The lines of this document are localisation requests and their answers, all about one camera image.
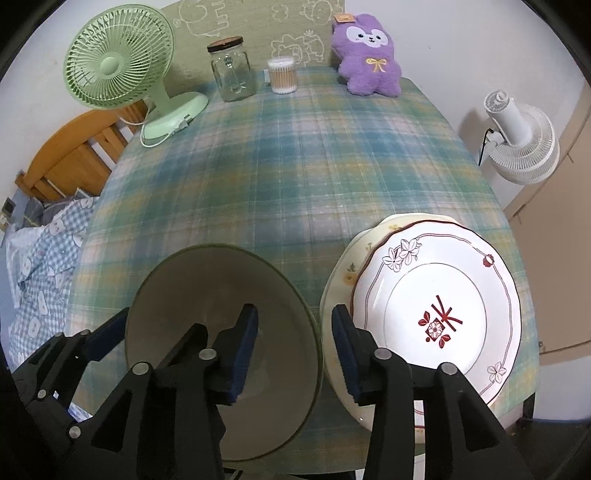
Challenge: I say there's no green floral ceramic bowl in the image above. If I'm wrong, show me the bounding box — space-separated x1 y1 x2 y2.
124 244 322 463

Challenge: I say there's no plaid tablecloth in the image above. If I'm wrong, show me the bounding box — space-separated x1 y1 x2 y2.
65 65 539 476

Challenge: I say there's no green desk fan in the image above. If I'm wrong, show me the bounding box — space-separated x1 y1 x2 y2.
63 4 209 141

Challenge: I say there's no white standing fan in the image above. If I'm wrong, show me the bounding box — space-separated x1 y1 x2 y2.
478 90 560 185

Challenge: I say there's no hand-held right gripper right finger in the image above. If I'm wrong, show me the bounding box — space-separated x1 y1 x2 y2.
332 304 532 480

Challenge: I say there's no red floral white plate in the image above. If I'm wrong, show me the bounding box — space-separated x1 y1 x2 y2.
351 220 522 432

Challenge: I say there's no purple plush toy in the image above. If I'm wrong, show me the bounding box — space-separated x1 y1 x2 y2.
331 13 402 97

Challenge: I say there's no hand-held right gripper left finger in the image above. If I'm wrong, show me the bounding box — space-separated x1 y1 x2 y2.
69 304 259 480

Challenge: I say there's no blue checked printed blanket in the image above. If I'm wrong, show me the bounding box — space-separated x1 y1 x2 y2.
0 196 100 365

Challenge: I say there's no green cartoon print mat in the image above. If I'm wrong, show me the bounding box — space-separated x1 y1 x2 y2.
161 0 345 100

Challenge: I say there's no cotton swab container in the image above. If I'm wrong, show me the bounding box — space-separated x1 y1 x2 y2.
268 56 298 95

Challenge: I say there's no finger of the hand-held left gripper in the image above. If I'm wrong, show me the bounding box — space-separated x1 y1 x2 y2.
13 308 130 462

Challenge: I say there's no black fan cable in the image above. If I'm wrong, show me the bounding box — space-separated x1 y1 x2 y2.
477 124 494 167

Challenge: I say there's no yellow floral cream plate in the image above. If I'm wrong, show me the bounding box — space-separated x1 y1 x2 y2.
320 213 462 444

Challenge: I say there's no beige wooden door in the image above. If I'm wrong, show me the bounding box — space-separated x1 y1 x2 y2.
503 83 591 356

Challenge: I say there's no white fan cable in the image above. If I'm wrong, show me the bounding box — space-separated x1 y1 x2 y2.
119 115 191 149

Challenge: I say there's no glass jar with lid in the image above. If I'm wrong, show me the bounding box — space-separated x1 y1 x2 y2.
206 36 257 102

